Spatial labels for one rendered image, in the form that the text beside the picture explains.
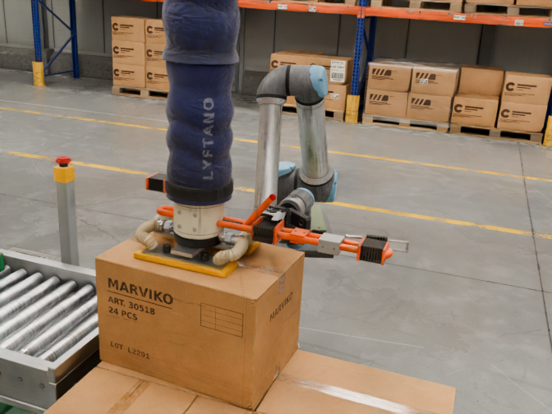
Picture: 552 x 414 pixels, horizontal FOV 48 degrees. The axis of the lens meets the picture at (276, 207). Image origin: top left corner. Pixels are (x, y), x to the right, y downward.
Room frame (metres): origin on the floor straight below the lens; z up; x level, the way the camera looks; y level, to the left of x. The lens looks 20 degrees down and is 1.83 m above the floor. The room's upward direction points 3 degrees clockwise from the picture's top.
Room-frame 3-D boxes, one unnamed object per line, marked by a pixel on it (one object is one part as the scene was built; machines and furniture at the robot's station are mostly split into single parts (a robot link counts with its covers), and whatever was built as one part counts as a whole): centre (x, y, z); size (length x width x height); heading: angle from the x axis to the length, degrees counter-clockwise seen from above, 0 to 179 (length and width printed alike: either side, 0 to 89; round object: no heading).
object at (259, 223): (1.88, 0.02, 1.07); 0.10 x 0.08 x 0.06; 161
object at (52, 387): (2.05, 0.59, 0.48); 0.70 x 0.03 x 0.15; 161
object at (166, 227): (1.96, 0.26, 1.01); 0.34 x 0.25 x 0.06; 71
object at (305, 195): (2.17, -0.08, 1.07); 0.12 x 0.09 x 0.10; 161
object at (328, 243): (1.81, -0.18, 1.07); 0.07 x 0.07 x 0.04; 71
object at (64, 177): (2.71, 0.98, 0.50); 0.07 x 0.07 x 1.00; 71
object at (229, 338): (1.94, 0.24, 0.74); 0.60 x 0.40 x 0.40; 67
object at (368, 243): (1.75, -0.31, 1.07); 0.08 x 0.07 x 0.05; 71
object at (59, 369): (2.05, 0.59, 0.58); 0.70 x 0.03 x 0.06; 161
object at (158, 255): (1.87, 0.29, 0.97); 0.34 x 0.10 x 0.05; 71
